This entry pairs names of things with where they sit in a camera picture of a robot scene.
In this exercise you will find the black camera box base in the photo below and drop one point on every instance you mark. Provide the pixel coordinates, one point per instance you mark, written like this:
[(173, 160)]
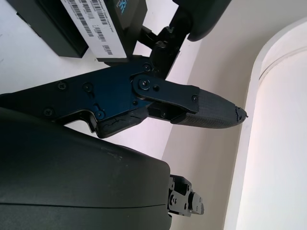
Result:
[(52, 31)]

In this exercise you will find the black RealSense box lid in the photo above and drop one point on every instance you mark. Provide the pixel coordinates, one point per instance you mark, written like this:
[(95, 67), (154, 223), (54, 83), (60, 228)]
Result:
[(96, 24)]

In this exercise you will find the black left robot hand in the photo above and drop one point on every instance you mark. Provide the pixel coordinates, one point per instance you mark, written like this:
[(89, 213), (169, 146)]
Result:
[(204, 16)]

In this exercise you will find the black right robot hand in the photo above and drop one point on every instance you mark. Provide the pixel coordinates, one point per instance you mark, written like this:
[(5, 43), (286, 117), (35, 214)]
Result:
[(72, 179)]

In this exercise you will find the white round container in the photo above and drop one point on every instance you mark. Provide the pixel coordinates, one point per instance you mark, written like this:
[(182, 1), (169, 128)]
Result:
[(283, 143)]

